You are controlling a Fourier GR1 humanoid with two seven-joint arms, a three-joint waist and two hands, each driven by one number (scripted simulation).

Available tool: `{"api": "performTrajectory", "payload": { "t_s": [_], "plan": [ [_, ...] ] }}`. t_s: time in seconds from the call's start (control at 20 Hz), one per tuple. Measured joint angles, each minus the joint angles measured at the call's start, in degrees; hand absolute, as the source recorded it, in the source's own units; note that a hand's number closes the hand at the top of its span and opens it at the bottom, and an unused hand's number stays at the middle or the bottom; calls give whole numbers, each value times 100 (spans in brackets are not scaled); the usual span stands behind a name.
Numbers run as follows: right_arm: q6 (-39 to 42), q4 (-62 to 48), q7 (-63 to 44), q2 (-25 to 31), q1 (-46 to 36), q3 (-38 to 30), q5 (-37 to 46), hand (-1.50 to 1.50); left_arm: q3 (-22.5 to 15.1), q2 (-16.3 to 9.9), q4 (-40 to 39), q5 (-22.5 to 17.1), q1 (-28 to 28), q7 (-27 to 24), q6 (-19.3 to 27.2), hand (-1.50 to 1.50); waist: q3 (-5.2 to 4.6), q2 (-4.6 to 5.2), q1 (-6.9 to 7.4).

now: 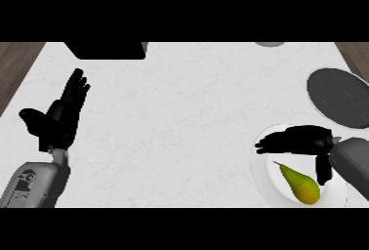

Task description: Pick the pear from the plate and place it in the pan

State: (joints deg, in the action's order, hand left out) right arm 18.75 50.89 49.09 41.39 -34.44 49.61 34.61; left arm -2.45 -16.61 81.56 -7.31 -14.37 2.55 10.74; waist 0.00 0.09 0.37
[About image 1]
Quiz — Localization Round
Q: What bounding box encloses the green yellow pear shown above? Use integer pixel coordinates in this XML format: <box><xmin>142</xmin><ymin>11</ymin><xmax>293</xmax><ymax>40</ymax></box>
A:
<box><xmin>274</xmin><ymin>160</ymin><xmax>322</xmax><ymax>206</ymax></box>

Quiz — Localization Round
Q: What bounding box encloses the grey round object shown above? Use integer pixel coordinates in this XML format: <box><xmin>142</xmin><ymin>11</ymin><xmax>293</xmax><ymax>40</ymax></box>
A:
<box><xmin>255</xmin><ymin>42</ymin><xmax>287</xmax><ymax>48</ymax></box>

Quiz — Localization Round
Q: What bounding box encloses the white plate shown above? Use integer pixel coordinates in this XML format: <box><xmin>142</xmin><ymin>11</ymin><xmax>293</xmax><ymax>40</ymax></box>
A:
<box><xmin>250</xmin><ymin>123</ymin><xmax>349</xmax><ymax>209</ymax></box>

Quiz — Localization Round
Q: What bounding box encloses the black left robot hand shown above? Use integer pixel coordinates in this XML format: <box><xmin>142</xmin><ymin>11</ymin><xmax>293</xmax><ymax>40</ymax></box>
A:
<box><xmin>18</xmin><ymin>67</ymin><xmax>94</xmax><ymax>153</ymax></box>

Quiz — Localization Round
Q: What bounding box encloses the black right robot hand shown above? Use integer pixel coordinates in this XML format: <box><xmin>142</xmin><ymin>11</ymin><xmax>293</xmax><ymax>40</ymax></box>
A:
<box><xmin>255</xmin><ymin>125</ymin><xmax>337</xmax><ymax>187</ymax></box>

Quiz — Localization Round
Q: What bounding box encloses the black appliance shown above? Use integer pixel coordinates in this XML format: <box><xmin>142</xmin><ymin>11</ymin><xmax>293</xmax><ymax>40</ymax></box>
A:
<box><xmin>64</xmin><ymin>42</ymin><xmax>151</xmax><ymax>61</ymax></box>

